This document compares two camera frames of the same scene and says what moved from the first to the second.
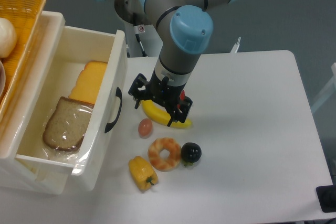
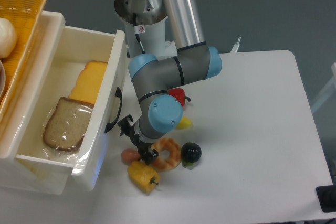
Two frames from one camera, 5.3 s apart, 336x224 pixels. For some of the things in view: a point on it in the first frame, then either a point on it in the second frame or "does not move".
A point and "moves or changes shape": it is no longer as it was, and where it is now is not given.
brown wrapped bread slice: x=67 y=124 does not move
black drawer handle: x=118 y=94 does not move
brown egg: x=145 y=128 moves or changes shape
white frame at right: x=332 y=88 does not move
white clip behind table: x=236 y=46 does not move
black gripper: x=162 y=91 → x=147 y=155
